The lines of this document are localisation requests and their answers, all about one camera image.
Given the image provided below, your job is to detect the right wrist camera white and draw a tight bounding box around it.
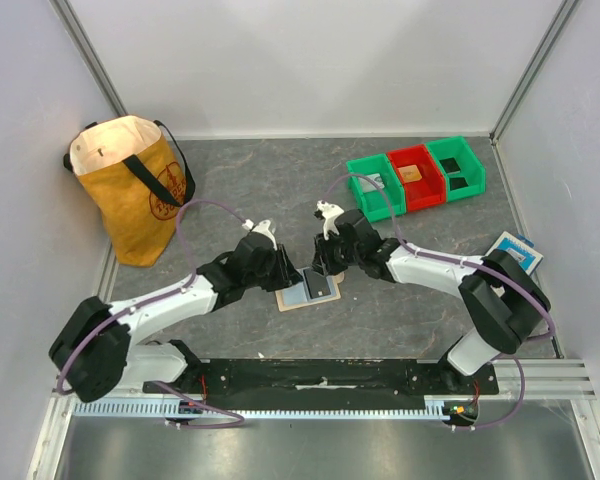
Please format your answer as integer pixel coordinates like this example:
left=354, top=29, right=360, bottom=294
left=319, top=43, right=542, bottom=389
left=314, top=200, right=345, bottom=241

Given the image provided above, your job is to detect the black credit card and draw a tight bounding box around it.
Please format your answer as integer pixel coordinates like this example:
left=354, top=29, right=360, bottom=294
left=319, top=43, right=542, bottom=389
left=303, top=268, right=332, bottom=301

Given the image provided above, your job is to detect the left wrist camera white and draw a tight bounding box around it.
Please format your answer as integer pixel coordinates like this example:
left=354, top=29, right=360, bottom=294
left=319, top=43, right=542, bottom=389
left=242, top=219, right=278, bottom=250

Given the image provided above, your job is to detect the aluminium frame profile rail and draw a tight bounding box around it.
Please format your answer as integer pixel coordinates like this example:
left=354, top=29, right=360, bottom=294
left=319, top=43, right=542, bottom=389
left=49, top=357, right=597, bottom=401

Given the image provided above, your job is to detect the black card upper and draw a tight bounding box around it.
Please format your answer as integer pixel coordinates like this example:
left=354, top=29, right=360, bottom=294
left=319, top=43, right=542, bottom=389
left=439, top=157, right=461, bottom=175

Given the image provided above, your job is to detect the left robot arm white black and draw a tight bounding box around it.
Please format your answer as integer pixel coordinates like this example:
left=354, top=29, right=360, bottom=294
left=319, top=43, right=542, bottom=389
left=49, top=232, right=303, bottom=403

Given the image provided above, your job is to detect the orange card in bin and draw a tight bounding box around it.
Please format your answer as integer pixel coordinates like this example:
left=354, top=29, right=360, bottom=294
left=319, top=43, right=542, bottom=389
left=398, top=165, right=422, bottom=184

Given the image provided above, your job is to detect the black card lower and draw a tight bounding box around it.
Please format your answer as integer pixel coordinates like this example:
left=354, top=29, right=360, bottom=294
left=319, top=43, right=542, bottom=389
left=449, top=177, right=469, bottom=191

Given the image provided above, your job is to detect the yellow paper tote bag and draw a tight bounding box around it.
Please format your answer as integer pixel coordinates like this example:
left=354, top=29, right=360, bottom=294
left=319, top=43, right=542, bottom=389
left=63, top=115, right=196, bottom=267

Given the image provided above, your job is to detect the left green plastic bin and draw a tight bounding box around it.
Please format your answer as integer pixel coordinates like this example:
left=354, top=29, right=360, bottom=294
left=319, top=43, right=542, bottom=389
left=346, top=154, right=407, bottom=222

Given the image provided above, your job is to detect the right green plastic bin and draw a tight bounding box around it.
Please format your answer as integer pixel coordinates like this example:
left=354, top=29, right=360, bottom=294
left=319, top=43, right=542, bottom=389
left=425, top=136, right=486, bottom=203

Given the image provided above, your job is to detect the green plastic bin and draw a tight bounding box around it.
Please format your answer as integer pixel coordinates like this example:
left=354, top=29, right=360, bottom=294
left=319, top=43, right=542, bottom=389
left=425, top=136, right=486, bottom=203
left=346, top=154, right=407, bottom=222

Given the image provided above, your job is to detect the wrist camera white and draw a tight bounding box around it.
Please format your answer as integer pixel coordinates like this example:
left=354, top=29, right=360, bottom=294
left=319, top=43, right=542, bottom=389
left=314, top=200, right=345, bottom=241
left=242, top=219, right=278, bottom=250

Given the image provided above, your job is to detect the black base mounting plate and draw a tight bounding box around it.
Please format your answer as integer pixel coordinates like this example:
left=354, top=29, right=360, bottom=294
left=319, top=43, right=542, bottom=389
left=170, top=359, right=499, bottom=410

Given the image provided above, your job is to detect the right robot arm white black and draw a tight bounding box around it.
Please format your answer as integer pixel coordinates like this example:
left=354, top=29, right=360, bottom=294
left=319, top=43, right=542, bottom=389
left=312, top=201, right=553, bottom=394

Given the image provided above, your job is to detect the red plastic bin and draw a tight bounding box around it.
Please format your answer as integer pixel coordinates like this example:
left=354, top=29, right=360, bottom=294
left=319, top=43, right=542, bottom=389
left=387, top=144, right=447, bottom=212

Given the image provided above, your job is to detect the blue razor package box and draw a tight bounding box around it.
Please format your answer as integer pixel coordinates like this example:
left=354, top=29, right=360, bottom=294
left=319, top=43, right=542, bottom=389
left=486, top=231, right=544, bottom=276

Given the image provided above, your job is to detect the silver card in bin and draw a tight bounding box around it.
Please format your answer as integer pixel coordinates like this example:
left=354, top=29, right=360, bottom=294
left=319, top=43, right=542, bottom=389
left=359, top=173, right=385, bottom=193

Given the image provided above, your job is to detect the slotted cable duct rail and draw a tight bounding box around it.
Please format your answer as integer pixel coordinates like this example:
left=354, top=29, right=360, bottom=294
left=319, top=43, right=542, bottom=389
left=72, top=397, right=450, bottom=421

